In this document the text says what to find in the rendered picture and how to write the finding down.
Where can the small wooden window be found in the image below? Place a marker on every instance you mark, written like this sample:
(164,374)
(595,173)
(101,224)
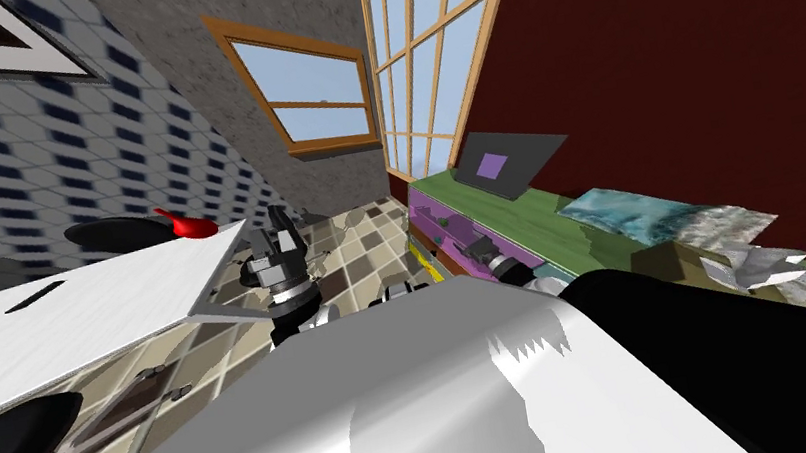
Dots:
(312,87)

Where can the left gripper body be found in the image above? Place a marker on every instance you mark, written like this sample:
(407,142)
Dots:
(281,267)

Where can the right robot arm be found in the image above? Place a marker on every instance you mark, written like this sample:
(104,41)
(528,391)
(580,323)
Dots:
(756,357)

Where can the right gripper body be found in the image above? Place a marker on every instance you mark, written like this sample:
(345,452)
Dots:
(480,252)

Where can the grey crumpled object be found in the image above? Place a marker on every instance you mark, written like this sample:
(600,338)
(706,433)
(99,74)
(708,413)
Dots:
(754,266)

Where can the large wooden window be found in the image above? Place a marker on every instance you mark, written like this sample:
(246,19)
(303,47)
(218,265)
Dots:
(422,37)

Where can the green and purple cabinet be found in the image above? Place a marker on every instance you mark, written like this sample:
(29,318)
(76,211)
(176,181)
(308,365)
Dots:
(523,219)

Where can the white table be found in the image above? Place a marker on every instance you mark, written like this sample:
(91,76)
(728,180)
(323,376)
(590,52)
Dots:
(101,315)

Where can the dark grey laptop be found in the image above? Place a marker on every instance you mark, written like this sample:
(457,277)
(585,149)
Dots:
(502,162)

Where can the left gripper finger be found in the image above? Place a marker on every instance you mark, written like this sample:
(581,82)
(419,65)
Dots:
(259,245)
(285,227)

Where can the red curved object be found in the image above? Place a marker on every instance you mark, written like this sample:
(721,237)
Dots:
(192,226)

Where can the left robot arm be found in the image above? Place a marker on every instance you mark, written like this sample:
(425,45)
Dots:
(298,320)

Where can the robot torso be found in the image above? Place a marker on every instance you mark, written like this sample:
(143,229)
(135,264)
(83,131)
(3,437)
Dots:
(370,426)

